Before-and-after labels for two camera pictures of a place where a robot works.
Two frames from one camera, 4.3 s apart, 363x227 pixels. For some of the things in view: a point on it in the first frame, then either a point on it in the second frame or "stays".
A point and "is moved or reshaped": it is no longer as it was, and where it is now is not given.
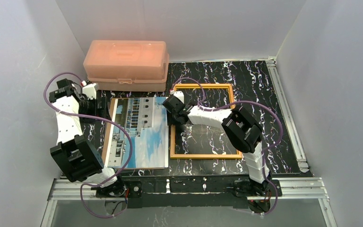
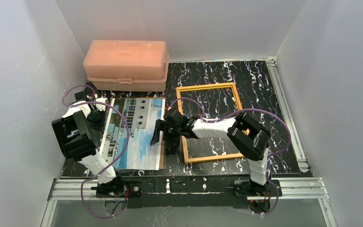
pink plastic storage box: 127,65 stays
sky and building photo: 146,119 stays
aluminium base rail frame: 305,188 stays
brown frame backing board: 105,148 -> 162,151
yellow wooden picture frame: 237,155 is moved or reshaped
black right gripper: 173,116 -> 163,133
